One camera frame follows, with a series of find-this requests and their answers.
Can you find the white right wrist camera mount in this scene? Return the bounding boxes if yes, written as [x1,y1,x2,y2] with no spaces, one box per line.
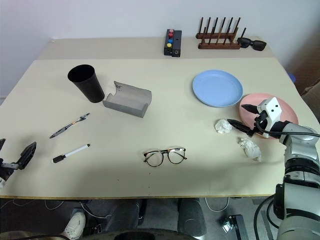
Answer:
[256,97,282,140]

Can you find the thin white floor cable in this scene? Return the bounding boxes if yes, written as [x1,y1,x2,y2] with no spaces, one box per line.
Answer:
[204,197,230,213]

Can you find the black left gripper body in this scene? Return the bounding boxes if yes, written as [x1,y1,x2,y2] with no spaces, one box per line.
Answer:
[0,157,20,182]

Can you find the blue plate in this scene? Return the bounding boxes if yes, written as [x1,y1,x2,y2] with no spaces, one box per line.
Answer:
[192,69,244,108]

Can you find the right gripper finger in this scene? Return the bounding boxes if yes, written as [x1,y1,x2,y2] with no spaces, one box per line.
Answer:
[226,118,254,138]
[240,103,259,115]

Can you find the grey glasses case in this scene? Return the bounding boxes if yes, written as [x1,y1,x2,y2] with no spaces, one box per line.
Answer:
[102,80,153,119]

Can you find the black box with coloured buttons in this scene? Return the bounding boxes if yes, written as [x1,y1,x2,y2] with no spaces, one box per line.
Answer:
[163,28,183,58]

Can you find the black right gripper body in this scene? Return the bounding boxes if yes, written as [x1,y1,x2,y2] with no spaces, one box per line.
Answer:
[251,110,270,136]

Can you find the black metal floor bracket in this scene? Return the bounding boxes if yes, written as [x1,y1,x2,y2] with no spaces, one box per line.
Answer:
[221,214,249,240]

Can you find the white sneaker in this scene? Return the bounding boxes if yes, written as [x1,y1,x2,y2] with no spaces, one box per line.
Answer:
[61,211,86,240]

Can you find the dark rounded shape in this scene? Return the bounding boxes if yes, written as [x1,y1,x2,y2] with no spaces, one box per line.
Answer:
[177,198,206,238]

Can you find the tortoiseshell round eyeglasses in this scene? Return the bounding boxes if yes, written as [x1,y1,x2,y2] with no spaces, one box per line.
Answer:
[143,147,188,168]

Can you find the white tissue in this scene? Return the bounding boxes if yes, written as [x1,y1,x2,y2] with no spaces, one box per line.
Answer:
[237,137,262,161]
[214,119,233,135]

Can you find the white marker with black cap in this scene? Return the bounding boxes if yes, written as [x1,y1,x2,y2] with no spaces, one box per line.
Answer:
[51,143,91,165]

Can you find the black sunglasses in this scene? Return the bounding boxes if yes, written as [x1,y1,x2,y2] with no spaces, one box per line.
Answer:
[236,37,267,52]

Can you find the black gel pen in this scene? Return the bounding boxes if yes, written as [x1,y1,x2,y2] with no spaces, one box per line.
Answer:
[49,112,91,140]

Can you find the black plastic cup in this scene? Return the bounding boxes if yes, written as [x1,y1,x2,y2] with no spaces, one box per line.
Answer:
[67,64,105,104]

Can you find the dark wooden peg rack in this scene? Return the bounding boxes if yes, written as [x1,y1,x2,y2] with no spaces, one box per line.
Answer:
[195,16,248,50]

